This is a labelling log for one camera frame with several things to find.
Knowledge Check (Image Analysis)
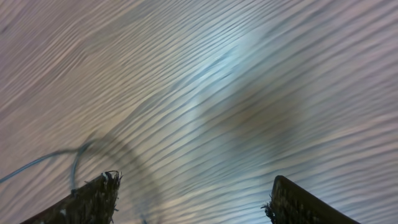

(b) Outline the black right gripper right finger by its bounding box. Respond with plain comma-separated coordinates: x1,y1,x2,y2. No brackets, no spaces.
262,175,359,224

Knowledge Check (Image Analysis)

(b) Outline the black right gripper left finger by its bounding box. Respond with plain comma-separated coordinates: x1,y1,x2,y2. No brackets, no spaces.
21,170,121,224

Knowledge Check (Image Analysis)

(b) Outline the black cable bundle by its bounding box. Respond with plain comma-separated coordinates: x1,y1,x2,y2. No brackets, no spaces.
0,139,94,195

